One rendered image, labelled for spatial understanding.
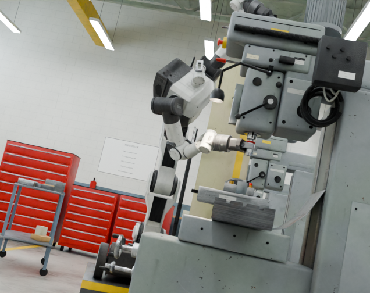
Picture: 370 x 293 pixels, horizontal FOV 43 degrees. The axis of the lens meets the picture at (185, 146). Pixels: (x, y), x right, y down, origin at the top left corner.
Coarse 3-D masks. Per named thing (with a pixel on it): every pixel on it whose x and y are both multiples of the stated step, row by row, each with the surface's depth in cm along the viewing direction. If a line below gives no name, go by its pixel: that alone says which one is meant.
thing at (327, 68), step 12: (324, 36) 203; (324, 48) 202; (336, 48) 202; (348, 48) 201; (360, 48) 201; (324, 60) 201; (336, 60) 201; (348, 60) 200; (360, 60) 200; (324, 72) 200; (336, 72) 200; (348, 72) 199; (360, 72) 199; (312, 84) 206; (324, 84) 203; (336, 84) 200; (348, 84) 199; (360, 84) 198
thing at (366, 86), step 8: (312, 56) 228; (312, 64) 228; (368, 64) 226; (288, 72) 228; (296, 72) 228; (312, 72) 227; (368, 72) 225; (368, 80) 225; (360, 88) 224; (368, 88) 224; (328, 104) 244
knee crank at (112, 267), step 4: (108, 264) 241; (112, 264) 240; (100, 268) 241; (104, 268) 241; (108, 268) 241; (112, 268) 239; (116, 268) 240; (120, 268) 240; (124, 268) 240; (128, 268) 241; (112, 272) 240; (128, 272) 240; (132, 272) 238
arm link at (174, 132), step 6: (168, 126) 256; (174, 126) 255; (180, 126) 259; (168, 132) 258; (174, 132) 257; (180, 132) 259; (168, 138) 261; (174, 138) 259; (180, 138) 261; (186, 138) 266; (168, 144) 262; (174, 144) 260; (180, 144) 262; (168, 150) 265; (174, 150) 259; (174, 156) 262; (180, 156) 260
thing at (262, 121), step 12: (252, 72) 230; (276, 72) 230; (252, 84) 229; (264, 84) 229; (252, 96) 228; (264, 96) 228; (276, 96) 227; (240, 108) 228; (264, 108) 226; (276, 108) 227; (240, 120) 226; (252, 120) 226; (264, 120) 225; (276, 120) 228; (240, 132) 237; (264, 132) 226
